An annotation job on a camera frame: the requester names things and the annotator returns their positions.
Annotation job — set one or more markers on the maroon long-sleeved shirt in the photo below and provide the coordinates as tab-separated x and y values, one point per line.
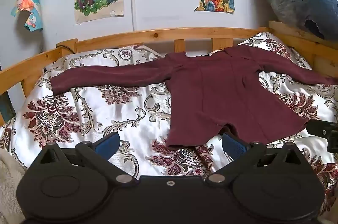
211	92

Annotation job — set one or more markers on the dark teal board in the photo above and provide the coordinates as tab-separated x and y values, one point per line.
5	110

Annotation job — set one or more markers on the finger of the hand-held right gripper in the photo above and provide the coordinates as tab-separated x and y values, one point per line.
318	128

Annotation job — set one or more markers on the wooden bed frame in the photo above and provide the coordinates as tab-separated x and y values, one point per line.
148	34

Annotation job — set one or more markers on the orange-haired cartoon girl poster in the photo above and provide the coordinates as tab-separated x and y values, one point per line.
27	6

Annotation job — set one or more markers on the floral satin bed sheet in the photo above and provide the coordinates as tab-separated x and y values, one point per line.
87	113

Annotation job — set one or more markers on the white fleece blanket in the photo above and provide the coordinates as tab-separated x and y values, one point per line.
9	187

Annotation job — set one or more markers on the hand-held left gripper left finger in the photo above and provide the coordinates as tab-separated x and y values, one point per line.
107	144

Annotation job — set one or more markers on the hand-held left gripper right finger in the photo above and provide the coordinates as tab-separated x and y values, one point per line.
231	147

